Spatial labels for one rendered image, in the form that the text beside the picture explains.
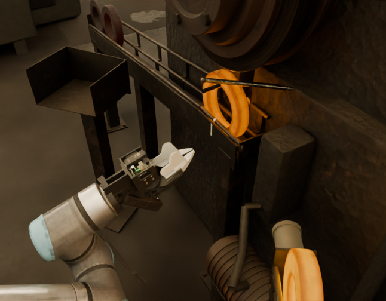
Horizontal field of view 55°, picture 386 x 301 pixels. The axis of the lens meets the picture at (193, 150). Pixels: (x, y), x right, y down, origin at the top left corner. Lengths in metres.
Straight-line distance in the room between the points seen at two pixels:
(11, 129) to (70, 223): 1.68
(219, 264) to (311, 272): 0.35
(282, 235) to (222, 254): 0.21
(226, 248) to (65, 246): 0.38
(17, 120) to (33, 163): 0.46
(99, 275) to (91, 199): 0.16
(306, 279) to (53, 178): 1.55
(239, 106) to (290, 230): 0.32
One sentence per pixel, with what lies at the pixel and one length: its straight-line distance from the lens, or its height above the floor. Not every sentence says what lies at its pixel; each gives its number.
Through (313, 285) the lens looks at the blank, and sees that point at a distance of 0.61.
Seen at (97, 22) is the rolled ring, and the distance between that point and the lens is 2.00.
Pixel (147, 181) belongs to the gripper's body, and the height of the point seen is 0.74.
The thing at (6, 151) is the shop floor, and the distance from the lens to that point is 2.25.
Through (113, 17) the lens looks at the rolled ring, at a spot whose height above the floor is 0.72.
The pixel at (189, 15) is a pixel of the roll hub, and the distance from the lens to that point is 0.81.
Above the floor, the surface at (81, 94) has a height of 0.60.
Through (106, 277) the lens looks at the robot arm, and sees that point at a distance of 0.83.
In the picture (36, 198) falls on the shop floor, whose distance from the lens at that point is 1.90.
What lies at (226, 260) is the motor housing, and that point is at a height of 0.53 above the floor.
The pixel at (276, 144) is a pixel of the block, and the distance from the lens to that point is 0.80.
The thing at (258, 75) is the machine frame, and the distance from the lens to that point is 0.95.
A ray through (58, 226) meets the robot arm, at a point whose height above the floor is 0.71.
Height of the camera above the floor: 1.29
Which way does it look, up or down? 40 degrees down
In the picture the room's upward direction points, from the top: straight up
